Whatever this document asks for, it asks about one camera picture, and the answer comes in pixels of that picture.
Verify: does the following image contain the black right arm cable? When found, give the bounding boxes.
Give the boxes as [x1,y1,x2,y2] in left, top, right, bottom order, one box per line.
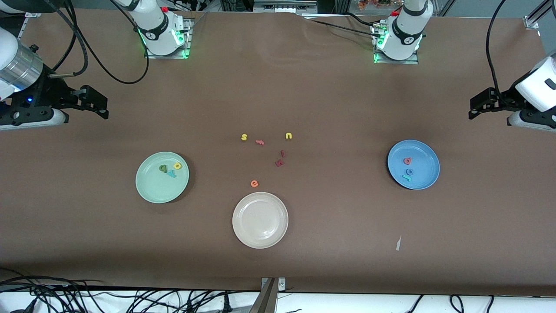
[43,0,150,86]

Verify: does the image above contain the green plate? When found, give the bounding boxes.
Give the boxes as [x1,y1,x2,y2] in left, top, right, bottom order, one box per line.
[136,151,190,204]

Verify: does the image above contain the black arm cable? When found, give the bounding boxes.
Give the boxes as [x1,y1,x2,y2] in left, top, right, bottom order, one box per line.
[486,0,508,94]
[43,0,150,86]

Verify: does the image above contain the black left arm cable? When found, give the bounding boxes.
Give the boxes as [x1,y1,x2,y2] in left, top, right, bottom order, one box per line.
[486,0,508,94]

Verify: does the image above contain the blue plate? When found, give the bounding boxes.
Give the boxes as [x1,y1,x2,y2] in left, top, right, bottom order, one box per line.
[387,140,440,190]

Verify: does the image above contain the aluminium frame profile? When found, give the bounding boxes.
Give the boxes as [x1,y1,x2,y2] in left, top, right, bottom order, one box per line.
[17,12,39,44]
[523,0,556,29]

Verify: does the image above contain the grey background box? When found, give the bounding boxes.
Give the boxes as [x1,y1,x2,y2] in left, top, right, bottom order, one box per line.
[253,0,318,13]

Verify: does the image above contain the orange background flowers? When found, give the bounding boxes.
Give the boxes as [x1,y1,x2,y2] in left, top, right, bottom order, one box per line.
[358,0,402,10]

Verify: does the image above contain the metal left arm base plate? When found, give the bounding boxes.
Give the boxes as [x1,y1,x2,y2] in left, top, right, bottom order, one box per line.
[374,24,420,65]

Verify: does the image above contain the grey metal table bracket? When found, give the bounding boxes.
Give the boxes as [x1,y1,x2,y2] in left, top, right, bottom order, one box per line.
[250,277,286,313]

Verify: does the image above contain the black cable on table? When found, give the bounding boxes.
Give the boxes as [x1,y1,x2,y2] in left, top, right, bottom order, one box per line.
[304,12,379,38]

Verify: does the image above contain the beige plate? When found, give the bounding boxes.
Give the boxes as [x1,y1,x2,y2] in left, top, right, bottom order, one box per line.
[232,192,289,249]

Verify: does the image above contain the tangled black floor cables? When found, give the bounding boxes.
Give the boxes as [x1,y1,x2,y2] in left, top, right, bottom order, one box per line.
[0,269,261,313]

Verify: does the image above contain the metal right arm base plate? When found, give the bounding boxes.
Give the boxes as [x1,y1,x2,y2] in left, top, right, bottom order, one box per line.
[144,17,192,59]

